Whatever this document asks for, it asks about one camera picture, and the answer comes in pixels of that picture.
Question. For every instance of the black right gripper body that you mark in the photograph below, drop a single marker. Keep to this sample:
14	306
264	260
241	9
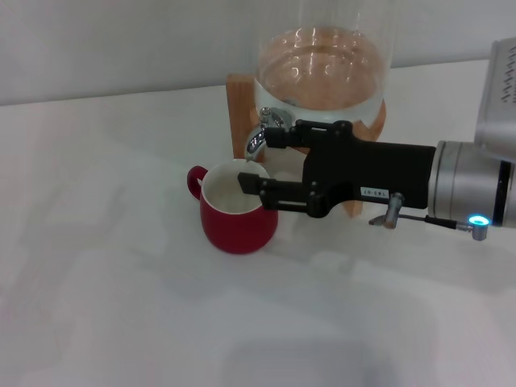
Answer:
371	169

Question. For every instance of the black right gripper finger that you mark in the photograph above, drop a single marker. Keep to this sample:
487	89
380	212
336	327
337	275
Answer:
278	193
286	135

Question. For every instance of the chrome faucet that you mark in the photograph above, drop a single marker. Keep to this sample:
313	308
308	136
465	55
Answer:
256	141

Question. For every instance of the red cup with white inside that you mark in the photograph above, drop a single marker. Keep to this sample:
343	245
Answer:
238	230

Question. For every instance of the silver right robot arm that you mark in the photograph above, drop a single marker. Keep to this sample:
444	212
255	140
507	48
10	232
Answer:
467	185

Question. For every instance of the wooden dispenser stand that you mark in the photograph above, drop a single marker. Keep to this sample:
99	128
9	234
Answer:
242	121

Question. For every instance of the glass water dispenser jar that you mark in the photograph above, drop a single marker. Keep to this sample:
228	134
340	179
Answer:
322	80

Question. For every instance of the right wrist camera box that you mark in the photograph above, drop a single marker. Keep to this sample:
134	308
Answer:
498	101

